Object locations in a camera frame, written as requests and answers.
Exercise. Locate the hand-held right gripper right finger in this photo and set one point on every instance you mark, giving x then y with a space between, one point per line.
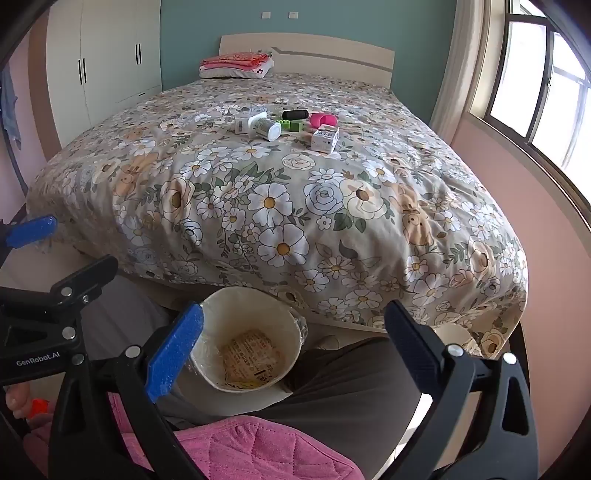
415 350

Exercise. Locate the pink quilted cloth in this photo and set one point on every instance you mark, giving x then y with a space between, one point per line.
258 454

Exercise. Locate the dark framed window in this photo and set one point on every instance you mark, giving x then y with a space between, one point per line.
540 83

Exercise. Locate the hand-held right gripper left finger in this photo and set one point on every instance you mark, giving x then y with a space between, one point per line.
176 353

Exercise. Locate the white curtain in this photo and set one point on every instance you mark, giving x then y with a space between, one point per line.
466 60

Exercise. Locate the folded pink blanket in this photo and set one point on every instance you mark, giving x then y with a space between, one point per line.
235 61

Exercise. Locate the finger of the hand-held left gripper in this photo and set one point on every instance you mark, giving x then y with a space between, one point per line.
78 279
33 230

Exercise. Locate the white pillow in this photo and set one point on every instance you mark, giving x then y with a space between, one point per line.
240 72

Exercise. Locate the yellow printed paper wrapper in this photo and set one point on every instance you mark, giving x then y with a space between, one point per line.
251 357

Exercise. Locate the pink plastic object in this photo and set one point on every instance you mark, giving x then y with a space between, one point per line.
323 121

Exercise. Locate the white wardrobe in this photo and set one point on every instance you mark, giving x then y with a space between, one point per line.
106 69

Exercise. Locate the white cardboard box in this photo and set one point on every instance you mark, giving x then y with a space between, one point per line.
244 123

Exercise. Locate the small orange object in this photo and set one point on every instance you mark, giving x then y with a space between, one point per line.
39 407

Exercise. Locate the white bin with plastic liner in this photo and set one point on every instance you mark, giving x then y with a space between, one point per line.
286 341

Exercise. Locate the hanging blue cloth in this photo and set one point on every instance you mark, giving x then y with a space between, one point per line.
10 106

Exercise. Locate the beige wooden bed headboard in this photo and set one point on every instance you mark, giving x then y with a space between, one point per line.
332 57

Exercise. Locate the small white printed box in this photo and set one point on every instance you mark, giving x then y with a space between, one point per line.
325 139

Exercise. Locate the bed with floral quilt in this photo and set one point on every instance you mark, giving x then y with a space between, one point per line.
277 207

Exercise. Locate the person's left hand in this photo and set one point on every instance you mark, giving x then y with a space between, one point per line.
14 398

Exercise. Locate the black cylinder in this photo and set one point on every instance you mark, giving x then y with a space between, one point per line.
295 115

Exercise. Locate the green plastic object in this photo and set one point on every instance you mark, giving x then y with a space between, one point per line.
290 125

